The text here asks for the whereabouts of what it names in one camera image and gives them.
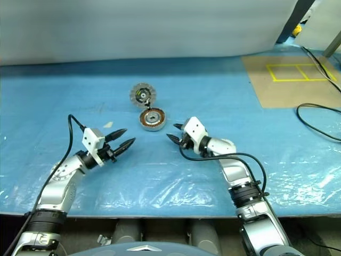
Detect white backdrop board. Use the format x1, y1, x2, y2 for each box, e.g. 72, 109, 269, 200
0, 0, 302, 66

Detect silver motor stator copper windings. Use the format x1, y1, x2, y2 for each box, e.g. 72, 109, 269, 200
138, 107, 168, 132

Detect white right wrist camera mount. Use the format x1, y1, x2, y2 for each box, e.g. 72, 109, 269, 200
182, 116, 209, 154

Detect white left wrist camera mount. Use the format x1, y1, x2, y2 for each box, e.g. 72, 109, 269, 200
82, 127, 106, 167

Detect blue foam table sheet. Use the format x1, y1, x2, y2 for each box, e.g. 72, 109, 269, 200
0, 42, 341, 218

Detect silver finned motor rotor cover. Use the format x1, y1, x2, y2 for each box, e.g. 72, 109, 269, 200
129, 82, 157, 109

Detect brown cardboard sheet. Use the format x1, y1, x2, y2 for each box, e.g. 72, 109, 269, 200
241, 55, 341, 109

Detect dark blue stand leg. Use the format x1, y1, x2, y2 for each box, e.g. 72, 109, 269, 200
275, 0, 316, 45

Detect grey robot torso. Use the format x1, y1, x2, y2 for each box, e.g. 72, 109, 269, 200
68, 242, 203, 256

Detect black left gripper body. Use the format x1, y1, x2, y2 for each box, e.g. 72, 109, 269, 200
97, 143, 118, 164

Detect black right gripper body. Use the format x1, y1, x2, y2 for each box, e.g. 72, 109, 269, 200
178, 132, 197, 152

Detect grey metal post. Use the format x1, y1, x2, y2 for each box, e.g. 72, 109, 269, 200
323, 25, 341, 58

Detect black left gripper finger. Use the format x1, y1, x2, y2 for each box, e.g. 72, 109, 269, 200
112, 137, 136, 158
104, 128, 128, 143

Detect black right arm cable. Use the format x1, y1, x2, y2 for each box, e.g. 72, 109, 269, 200
178, 146, 269, 199

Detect grey rounded cylinder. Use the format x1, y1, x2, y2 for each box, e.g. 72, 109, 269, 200
190, 220, 222, 252
113, 220, 143, 245

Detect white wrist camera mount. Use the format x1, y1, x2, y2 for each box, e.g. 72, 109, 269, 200
82, 127, 106, 167
182, 116, 209, 154

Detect black and white cable pair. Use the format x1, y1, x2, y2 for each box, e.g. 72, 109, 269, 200
301, 45, 341, 94

